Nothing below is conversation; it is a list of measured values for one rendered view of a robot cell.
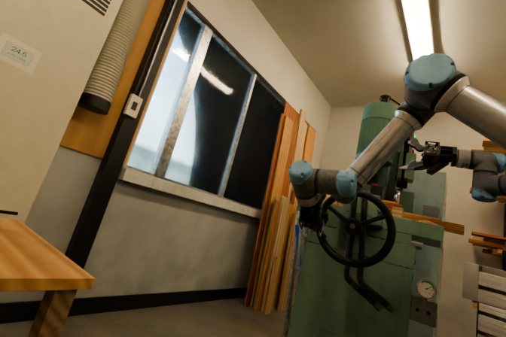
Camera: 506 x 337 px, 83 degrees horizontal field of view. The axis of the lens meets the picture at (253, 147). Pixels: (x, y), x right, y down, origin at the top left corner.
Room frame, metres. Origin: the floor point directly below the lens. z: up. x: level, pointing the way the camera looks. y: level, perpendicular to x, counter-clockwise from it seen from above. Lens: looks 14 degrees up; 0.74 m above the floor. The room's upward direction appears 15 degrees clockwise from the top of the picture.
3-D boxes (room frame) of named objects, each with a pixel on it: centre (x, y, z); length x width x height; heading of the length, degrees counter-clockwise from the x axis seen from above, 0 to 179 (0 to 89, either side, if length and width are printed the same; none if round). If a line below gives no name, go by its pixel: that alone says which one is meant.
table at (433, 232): (1.30, -0.57, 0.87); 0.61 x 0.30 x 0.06; 60
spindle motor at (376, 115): (1.39, -0.62, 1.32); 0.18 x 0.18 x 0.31
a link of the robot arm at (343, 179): (0.84, -0.27, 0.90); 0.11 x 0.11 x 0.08; 60
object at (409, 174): (1.51, -0.86, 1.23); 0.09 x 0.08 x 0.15; 150
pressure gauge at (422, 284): (1.08, -0.74, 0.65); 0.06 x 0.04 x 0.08; 60
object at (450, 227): (1.35, -0.70, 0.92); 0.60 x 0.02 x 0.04; 60
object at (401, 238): (1.34, -0.59, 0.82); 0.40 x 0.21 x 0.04; 60
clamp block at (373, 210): (1.22, -0.53, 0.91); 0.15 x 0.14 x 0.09; 60
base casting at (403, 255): (1.50, -0.68, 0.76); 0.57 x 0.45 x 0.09; 150
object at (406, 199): (1.48, -0.85, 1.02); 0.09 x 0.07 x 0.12; 60
